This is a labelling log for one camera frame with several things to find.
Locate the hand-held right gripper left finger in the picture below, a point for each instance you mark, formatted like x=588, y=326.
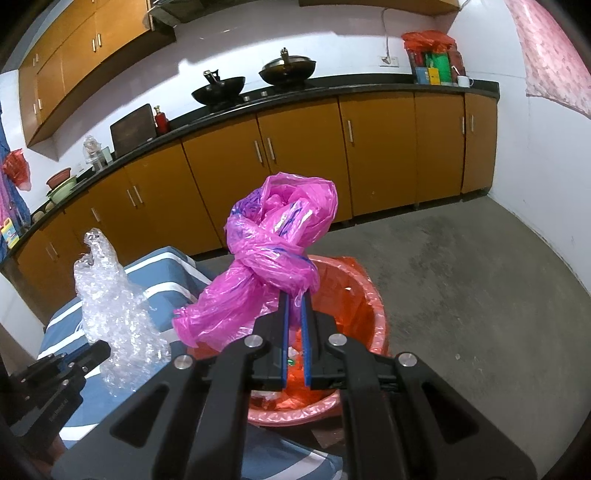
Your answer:
x=283, y=332

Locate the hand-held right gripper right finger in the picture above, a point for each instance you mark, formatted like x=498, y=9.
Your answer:
x=308, y=332

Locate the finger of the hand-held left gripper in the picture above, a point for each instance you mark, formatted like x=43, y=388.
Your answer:
x=44, y=371
x=55, y=401

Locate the pink plastic basin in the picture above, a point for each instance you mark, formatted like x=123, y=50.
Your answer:
x=376, y=314

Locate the pink plastic bag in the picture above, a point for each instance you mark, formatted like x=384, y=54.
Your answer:
x=268, y=240

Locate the clear bubble wrap sheet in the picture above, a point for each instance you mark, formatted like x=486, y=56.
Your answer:
x=111, y=304

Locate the blue white striped cloth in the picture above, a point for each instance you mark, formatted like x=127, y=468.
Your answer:
x=60, y=327

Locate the yellow detergent bottle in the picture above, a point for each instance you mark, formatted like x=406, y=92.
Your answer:
x=8, y=233

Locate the small brown round objects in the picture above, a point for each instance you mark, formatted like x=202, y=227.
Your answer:
x=39, y=214

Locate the blue hanging cloth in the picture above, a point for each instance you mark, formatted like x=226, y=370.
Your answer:
x=23, y=207

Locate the brown lower kitchen cabinets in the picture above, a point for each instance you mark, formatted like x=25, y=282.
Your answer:
x=300, y=152

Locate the green bowl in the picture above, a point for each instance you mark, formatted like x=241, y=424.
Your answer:
x=63, y=191

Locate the red bowl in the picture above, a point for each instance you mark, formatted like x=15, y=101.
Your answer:
x=59, y=177

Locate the hanging red plastic bag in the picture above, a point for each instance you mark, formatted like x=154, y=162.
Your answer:
x=17, y=170

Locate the glass jar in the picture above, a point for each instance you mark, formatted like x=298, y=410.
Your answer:
x=92, y=154

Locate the pale green container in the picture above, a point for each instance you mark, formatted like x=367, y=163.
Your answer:
x=106, y=155

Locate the built-in gas stove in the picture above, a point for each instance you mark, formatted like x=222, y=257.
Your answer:
x=254, y=96

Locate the red bottle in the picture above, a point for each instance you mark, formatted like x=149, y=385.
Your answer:
x=162, y=122

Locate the black kitchen countertop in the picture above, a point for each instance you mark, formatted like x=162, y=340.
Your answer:
x=323, y=88

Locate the black wok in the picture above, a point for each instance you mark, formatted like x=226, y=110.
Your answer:
x=217, y=92

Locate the dark wooden cutting board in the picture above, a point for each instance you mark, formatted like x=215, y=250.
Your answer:
x=134, y=131

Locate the wok with metal lid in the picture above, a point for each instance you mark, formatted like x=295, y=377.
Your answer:
x=286, y=69

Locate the white mug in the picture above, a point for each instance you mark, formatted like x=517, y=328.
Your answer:
x=463, y=81

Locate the red bag on packets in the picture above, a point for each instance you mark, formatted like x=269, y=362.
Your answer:
x=427, y=40

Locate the grey range hood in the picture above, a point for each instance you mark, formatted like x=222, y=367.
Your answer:
x=164, y=14

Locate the pale pink patterned curtain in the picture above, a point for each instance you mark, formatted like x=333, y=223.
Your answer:
x=554, y=55

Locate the white wall socket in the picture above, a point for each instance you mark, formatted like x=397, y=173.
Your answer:
x=388, y=60

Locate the long brown upper wall cabinets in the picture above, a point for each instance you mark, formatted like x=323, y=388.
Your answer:
x=78, y=55

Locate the short brown upper wall cabinets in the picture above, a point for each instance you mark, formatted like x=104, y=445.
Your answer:
x=378, y=3

